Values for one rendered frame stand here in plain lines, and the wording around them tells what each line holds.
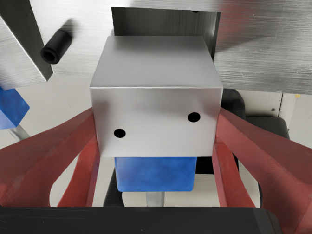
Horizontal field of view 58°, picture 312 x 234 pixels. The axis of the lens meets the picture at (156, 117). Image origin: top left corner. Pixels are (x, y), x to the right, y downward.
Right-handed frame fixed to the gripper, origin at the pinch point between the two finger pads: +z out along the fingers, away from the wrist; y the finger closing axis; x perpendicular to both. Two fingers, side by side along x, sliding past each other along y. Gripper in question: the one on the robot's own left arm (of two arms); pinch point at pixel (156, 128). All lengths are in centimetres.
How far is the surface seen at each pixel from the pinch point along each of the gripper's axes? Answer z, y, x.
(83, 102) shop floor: 113, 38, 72
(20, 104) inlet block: 12.0, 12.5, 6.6
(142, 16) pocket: 7.3, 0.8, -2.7
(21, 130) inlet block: 11.9, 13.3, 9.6
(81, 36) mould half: 5.1, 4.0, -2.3
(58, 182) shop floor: 132, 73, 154
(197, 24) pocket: 6.9, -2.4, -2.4
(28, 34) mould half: 11.2, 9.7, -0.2
